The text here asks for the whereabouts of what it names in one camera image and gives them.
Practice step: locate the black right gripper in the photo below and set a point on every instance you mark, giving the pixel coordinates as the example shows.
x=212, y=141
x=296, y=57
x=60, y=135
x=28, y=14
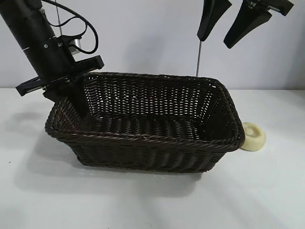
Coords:
x=274, y=4

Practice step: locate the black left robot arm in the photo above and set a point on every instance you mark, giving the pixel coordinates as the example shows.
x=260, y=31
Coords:
x=23, y=23

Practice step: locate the dark brown woven basket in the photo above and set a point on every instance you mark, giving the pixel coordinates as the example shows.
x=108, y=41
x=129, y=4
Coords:
x=143, y=148

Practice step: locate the thin dark backdrop pole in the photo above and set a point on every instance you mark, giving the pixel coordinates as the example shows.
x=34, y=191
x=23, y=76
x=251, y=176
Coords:
x=58, y=14
x=199, y=58

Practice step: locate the pale yellow egg yolk pastry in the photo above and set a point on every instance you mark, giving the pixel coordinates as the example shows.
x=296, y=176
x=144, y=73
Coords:
x=255, y=140

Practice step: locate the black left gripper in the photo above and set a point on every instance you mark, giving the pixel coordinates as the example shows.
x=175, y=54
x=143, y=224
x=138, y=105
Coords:
x=50, y=64

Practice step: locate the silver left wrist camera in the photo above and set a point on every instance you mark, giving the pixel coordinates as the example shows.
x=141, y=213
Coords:
x=75, y=45

